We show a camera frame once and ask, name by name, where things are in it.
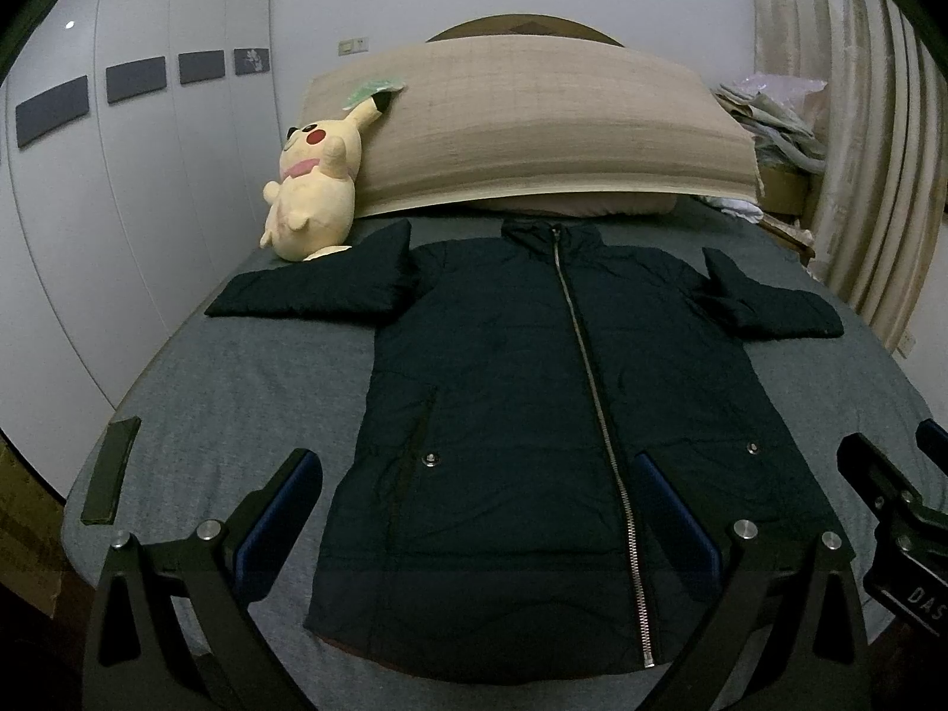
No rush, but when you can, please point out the dark navy puffer jacket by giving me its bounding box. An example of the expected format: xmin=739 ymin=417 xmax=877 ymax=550
xmin=210 ymin=220 xmax=844 ymax=686

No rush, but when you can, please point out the pile of clothes and bags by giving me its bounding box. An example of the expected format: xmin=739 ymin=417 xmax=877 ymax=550
xmin=713 ymin=72 xmax=828 ymax=175

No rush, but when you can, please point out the cardboard box by bed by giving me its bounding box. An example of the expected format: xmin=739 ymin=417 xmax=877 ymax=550
xmin=0 ymin=438 xmax=68 ymax=618

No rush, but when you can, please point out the wooden bedside cabinet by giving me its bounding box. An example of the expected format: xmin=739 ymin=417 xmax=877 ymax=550
xmin=757 ymin=165 xmax=815 ymax=267

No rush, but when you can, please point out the beige pillow under mat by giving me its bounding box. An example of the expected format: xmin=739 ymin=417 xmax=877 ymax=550
xmin=479 ymin=191 xmax=678 ymax=219

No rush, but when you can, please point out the beige pleated curtain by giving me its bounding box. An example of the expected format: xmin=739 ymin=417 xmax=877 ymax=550
xmin=754 ymin=0 xmax=946 ymax=348

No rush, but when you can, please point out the yellow Pikachu plush toy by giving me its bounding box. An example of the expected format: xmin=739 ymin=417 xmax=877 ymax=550
xmin=259 ymin=88 xmax=395 ymax=262

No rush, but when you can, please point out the green patterned cloth piece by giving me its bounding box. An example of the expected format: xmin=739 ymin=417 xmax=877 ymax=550
xmin=342 ymin=79 xmax=405 ymax=113

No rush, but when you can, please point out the white wall socket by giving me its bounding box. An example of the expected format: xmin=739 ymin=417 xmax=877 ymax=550
xmin=338 ymin=37 xmax=368 ymax=56

